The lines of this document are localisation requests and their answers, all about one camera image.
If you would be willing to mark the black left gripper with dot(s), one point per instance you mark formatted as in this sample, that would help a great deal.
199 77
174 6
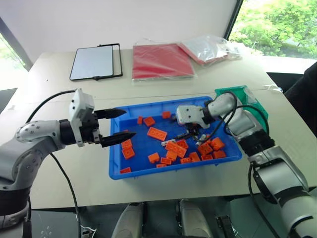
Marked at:
89 129

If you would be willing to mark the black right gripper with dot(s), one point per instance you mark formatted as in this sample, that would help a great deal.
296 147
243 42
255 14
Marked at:
193 128

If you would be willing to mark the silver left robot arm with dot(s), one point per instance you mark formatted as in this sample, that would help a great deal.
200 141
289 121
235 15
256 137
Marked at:
29 148

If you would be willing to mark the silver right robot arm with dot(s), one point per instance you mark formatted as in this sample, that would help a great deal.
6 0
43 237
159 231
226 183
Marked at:
277 163

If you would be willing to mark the blue plastic bin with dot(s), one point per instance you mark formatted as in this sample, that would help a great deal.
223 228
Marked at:
138 171

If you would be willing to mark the green plastic bin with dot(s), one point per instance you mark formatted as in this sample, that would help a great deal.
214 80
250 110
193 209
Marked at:
241 95

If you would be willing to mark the long orange building block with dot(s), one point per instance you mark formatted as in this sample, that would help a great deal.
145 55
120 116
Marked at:
175 149
157 133

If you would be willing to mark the small orange building block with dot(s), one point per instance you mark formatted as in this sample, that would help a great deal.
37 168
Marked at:
161 165
140 120
166 114

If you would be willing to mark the red folder in plastic sleeve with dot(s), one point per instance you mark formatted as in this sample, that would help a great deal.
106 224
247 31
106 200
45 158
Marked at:
161 60

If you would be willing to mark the grey rounded robot leg shape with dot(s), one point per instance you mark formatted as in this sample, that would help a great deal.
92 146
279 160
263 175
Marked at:
194 220
128 220

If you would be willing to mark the clear plastic bag with papers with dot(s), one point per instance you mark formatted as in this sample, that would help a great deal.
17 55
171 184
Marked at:
213 48

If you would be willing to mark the person in dark clothing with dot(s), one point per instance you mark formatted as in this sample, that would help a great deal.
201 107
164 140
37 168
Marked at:
303 79

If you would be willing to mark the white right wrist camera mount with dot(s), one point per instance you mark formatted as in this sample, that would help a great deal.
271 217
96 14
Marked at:
189 114

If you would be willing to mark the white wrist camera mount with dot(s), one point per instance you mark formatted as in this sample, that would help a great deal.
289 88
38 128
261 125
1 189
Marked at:
80 104
189 114

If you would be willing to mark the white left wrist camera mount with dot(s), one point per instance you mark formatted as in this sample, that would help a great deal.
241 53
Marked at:
80 104

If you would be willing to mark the white board with black frame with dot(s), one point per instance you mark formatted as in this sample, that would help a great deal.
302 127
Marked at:
92 60

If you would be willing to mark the black window frame post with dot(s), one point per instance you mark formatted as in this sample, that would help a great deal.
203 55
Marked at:
234 17

